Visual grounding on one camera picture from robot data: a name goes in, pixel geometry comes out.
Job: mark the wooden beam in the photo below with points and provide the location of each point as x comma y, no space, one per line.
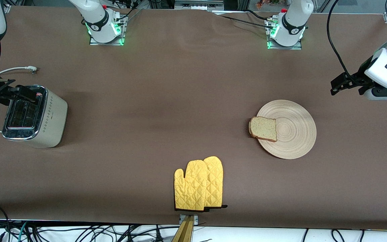
185,232

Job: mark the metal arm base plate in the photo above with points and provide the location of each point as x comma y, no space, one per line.
106,44
284,48

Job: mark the grey metal frame piece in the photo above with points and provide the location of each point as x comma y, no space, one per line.
198,5

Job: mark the small metal beam bracket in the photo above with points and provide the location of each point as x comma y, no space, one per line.
196,220

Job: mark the round wooden plate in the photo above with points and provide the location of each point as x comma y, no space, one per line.
294,134

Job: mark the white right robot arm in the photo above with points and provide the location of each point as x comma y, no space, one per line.
99,20

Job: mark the brown table cover sheet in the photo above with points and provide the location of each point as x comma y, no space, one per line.
180,84

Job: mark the yellow quilted oven mitt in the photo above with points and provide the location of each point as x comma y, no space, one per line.
190,188
215,181

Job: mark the cream and chrome toaster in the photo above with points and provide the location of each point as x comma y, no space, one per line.
50,117

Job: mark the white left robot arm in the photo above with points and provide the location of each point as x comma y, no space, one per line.
292,23

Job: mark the orange brown background object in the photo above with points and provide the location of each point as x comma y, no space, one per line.
262,3

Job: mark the slice of brown bread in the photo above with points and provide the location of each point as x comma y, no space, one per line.
264,128

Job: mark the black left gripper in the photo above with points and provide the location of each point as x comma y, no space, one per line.
362,74

